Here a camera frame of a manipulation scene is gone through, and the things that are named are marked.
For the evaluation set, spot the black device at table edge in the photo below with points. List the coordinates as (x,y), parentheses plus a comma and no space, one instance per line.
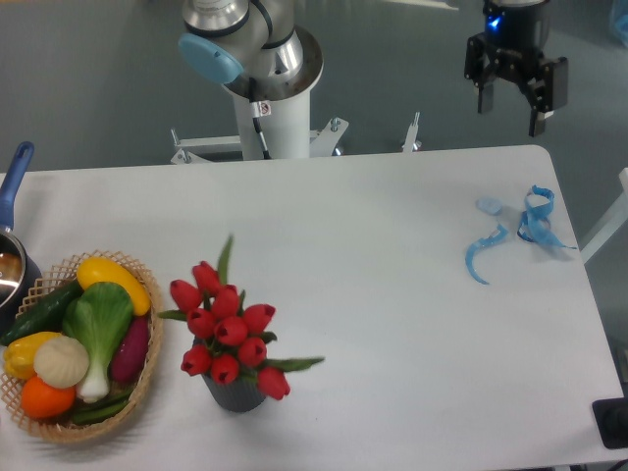
(611,419)

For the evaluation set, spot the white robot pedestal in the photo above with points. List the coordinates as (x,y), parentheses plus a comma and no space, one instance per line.
(273,116)

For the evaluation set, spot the dark grey ribbed vase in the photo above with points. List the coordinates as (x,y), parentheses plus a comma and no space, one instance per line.
(238,396)

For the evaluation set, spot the red tulip bouquet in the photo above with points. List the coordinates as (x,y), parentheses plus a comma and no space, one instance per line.
(230,339)

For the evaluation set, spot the yellow bell pepper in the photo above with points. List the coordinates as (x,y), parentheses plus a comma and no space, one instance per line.
(19,355)

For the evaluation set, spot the green bok choy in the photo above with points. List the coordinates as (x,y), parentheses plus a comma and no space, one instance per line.
(99,321)

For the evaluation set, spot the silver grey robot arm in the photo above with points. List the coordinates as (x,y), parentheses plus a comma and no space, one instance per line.
(255,50)

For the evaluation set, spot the blue crumpled plastic strip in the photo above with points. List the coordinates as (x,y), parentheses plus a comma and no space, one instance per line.
(534,224)

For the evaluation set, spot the green pea pods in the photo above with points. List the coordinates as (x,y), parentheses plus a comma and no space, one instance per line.
(101,410)

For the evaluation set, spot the light blue plastic cap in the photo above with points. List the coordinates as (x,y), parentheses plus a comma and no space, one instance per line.
(489,205)

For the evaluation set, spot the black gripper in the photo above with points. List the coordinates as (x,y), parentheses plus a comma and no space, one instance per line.
(511,48)

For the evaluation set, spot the yellow squash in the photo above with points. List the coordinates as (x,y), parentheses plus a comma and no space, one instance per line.
(95,269)

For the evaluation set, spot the white metal base frame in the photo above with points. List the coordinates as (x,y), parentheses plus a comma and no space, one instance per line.
(323,143)

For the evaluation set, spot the orange fruit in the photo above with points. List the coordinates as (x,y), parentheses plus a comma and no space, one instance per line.
(41,401)

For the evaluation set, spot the blue object top right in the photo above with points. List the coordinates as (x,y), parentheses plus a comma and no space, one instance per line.
(618,20)

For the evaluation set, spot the woven wicker basket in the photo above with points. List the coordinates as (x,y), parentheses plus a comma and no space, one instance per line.
(64,430)

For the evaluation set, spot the white frame leg right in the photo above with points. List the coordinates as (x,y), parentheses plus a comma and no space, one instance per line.
(607,225)

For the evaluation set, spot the purple sweet potato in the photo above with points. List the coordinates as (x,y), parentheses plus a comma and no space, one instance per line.
(129,359)

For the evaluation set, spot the blue curved plastic strip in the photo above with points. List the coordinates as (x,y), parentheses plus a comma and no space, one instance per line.
(496,237)

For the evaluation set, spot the green cucumber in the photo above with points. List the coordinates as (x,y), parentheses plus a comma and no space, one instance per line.
(45,315)

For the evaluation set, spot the blue handled saucepan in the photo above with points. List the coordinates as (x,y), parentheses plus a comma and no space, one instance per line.
(18,270)

